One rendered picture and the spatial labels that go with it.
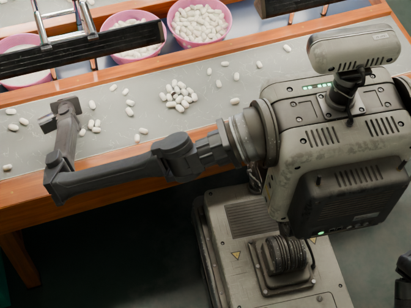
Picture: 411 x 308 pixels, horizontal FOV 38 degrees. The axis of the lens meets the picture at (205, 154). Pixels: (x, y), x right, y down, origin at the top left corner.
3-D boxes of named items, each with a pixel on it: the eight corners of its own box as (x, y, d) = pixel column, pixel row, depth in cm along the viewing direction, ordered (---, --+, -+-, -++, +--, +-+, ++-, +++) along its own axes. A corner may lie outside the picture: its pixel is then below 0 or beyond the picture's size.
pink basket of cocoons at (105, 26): (180, 53, 246) (180, 37, 238) (127, 85, 236) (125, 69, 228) (140, 16, 256) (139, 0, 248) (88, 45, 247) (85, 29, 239)
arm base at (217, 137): (243, 168, 145) (230, 146, 135) (211, 179, 146) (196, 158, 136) (234, 139, 149) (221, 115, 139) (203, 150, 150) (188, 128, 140)
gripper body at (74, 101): (49, 102, 211) (49, 106, 204) (77, 95, 213) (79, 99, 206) (54, 120, 213) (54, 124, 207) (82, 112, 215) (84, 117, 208)
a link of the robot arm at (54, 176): (46, 216, 158) (27, 186, 154) (65, 186, 169) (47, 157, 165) (201, 179, 144) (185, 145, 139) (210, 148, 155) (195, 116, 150)
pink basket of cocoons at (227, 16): (239, 50, 248) (241, 34, 240) (178, 65, 243) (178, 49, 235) (218, 6, 261) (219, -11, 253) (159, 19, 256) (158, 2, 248)
